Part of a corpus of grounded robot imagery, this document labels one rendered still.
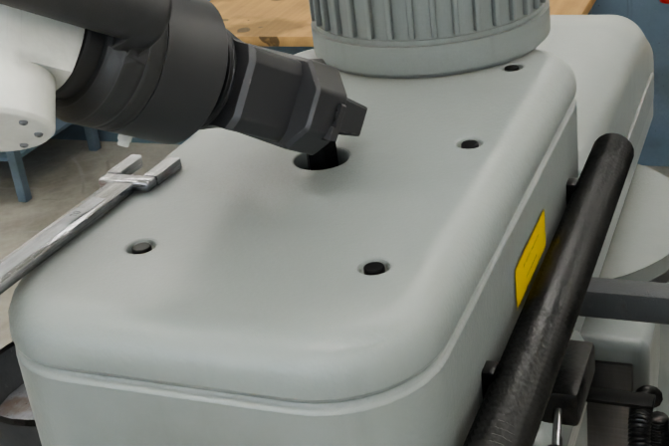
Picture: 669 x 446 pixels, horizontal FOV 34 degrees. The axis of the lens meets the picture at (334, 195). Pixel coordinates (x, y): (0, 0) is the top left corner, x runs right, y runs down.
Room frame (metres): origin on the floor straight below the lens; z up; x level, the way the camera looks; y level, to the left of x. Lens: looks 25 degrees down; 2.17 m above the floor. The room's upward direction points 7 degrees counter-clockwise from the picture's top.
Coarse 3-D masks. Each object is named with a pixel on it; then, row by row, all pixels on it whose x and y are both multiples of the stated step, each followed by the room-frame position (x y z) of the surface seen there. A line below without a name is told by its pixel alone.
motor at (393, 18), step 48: (336, 0) 0.85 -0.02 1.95; (384, 0) 0.82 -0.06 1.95; (432, 0) 0.81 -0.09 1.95; (480, 0) 0.82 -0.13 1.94; (528, 0) 0.84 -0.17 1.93; (336, 48) 0.85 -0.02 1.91; (384, 48) 0.82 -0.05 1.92; (432, 48) 0.81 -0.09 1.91; (480, 48) 0.81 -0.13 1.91; (528, 48) 0.83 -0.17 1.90
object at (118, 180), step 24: (120, 168) 0.69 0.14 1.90; (168, 168) 0.68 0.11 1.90; (96, 192) 0.65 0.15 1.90; (120, 192) 0.65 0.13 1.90; (72, 216) 0.62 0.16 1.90; (96, 216) 0.62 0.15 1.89; (48, 240) 0.59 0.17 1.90; (0, 264) 0.57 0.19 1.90; (24, 264) 0.56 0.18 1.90; (0, 288) 0.54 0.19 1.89
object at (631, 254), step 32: (640, 192) 1.23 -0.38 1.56; (640, 224) 1.15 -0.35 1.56; (608, 256) 1.08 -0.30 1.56; (640, 256) 1.07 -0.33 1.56; (608, 320) 1.01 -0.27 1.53; (608, 352) 0.97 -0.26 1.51; (640, 352) 0.95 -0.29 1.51; (608, 384) 0.96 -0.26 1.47; (640, 384) 0.95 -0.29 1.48; (608, 416) 0.96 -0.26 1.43
